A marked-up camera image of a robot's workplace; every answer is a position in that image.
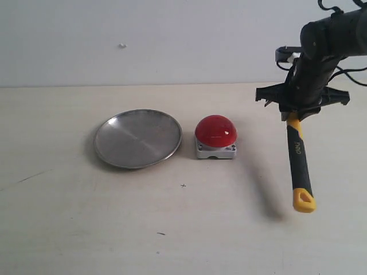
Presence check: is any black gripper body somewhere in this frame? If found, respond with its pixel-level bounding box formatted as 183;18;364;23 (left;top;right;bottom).
279;54;342;120

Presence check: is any yellow black claw hammer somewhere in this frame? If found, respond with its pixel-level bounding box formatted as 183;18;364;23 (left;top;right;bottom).
286;113;316;213

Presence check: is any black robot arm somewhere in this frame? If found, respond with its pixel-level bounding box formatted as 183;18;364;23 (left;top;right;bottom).
255;1;366;121

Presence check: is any red dome push button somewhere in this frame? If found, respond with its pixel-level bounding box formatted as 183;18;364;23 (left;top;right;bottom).
194;115;237;159

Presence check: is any round stainless steel plate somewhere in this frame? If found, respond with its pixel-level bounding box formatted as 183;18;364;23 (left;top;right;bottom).
93;109;183;170

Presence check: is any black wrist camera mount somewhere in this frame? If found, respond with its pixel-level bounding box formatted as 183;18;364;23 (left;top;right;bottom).
275;46;303;64

